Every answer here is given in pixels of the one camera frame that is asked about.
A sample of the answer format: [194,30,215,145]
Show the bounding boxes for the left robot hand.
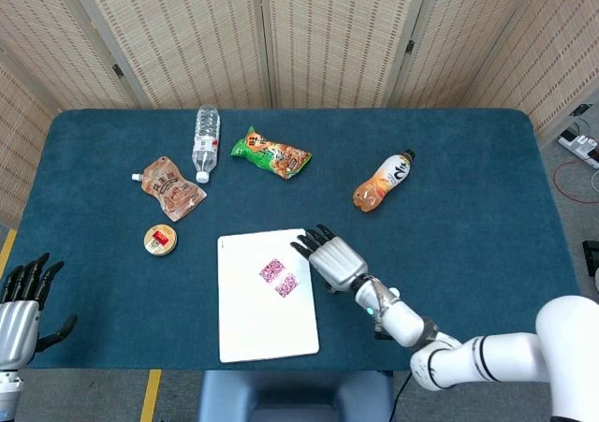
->
[0,252,79,372]

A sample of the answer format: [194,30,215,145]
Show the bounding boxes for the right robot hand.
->
[290,224,370,295]

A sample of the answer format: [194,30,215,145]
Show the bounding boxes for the pink patterned packet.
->
[258,257,301,298]

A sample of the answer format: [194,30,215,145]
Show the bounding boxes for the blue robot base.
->
[197,370,397,422]

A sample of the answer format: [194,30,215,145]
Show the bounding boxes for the white rectangular board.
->
[216,227,321,364]

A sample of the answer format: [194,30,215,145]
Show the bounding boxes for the orange juice bottle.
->
[352,148,417,213]

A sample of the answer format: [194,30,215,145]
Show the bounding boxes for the clear water bottle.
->
[190,104,222,183]

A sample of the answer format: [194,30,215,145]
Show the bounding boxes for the green snack bag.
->
[229,125,314,182]

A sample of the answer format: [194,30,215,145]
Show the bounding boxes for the teal table cloth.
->
[2,108,581,372]

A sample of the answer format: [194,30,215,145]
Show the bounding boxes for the round gold tin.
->
[143,224,179,257]

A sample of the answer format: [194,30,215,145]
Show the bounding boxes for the brown spout pouch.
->
[131,155,209,223]

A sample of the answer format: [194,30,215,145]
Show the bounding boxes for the bamboo folding screen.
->
[0,0,599,229]

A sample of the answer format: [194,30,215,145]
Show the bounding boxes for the white power strip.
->
[557,129,599,169]

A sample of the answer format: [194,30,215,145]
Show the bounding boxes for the red cable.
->
[552,156,599,205]

